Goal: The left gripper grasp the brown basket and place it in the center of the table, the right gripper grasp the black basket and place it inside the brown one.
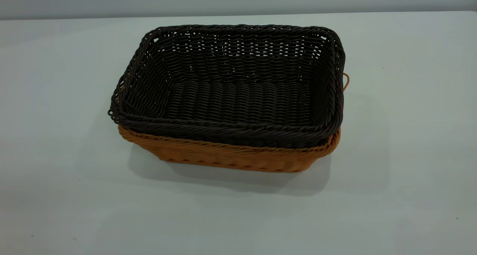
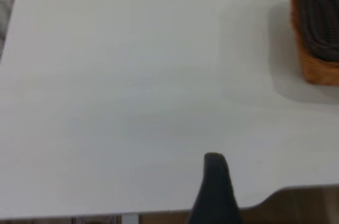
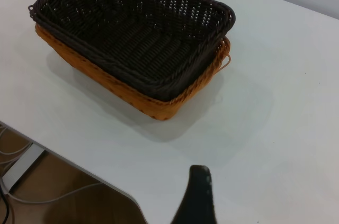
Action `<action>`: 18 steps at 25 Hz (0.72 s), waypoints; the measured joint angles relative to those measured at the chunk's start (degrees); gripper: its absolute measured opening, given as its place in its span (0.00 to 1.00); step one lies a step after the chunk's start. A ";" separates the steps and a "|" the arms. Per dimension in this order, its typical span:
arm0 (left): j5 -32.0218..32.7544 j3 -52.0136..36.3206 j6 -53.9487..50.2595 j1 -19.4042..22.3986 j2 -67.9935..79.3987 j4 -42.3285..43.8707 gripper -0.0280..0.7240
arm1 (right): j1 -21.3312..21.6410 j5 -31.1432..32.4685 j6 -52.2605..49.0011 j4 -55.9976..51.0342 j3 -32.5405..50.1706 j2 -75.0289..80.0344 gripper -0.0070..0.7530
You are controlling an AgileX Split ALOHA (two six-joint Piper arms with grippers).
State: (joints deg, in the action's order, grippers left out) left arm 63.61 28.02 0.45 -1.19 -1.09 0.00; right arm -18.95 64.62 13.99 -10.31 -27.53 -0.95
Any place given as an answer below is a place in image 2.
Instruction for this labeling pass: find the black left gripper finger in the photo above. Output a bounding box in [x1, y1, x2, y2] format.
[186, 151, 245, 224]

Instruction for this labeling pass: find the light brown wicker basket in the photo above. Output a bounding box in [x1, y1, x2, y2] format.
[289, 0, 339, 87]

